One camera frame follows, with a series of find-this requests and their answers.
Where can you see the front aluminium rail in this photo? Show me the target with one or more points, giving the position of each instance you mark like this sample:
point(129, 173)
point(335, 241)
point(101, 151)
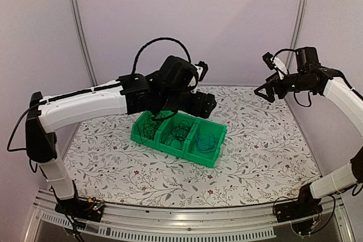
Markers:
point(236, 223)

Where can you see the green three-compartment bin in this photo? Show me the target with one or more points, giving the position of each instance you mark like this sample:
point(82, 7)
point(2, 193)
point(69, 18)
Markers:
point(183, 136)

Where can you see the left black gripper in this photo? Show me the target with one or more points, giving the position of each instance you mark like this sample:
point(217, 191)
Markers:
point(208, 107)

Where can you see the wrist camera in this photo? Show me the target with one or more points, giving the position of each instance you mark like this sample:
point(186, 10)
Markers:
point(201, 70)
point(274, 63)

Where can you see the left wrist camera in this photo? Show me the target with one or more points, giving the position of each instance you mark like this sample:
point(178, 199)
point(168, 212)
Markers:
point(201, 70)

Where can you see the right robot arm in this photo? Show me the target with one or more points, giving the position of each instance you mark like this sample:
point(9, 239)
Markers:
point(332, 84)

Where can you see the floral table mat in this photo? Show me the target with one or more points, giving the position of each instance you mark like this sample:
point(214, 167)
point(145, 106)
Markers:
point(264, 157)

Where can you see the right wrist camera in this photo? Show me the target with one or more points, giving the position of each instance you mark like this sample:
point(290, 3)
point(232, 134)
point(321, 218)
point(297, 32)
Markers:
point(274, 63)

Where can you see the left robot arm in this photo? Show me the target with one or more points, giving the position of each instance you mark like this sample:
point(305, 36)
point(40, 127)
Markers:
point(171, 88)

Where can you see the left aluminium frame post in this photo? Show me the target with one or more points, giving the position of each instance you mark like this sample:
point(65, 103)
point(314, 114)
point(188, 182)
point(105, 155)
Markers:
point(76, 13)

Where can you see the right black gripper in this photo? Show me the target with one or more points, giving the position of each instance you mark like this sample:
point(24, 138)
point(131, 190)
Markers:
point(270, 85)

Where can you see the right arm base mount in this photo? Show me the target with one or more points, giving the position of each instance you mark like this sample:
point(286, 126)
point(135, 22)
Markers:
point(303, 216)

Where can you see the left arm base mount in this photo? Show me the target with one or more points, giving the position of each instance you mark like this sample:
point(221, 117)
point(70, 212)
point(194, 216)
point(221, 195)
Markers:
point(90, 209)

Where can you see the aluminium frame post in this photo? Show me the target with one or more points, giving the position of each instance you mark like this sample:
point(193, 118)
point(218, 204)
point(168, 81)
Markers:
point(298, 23)
point(76, 13)

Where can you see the right aluminium frame post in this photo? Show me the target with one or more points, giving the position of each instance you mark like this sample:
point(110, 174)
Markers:
point(298, 23)

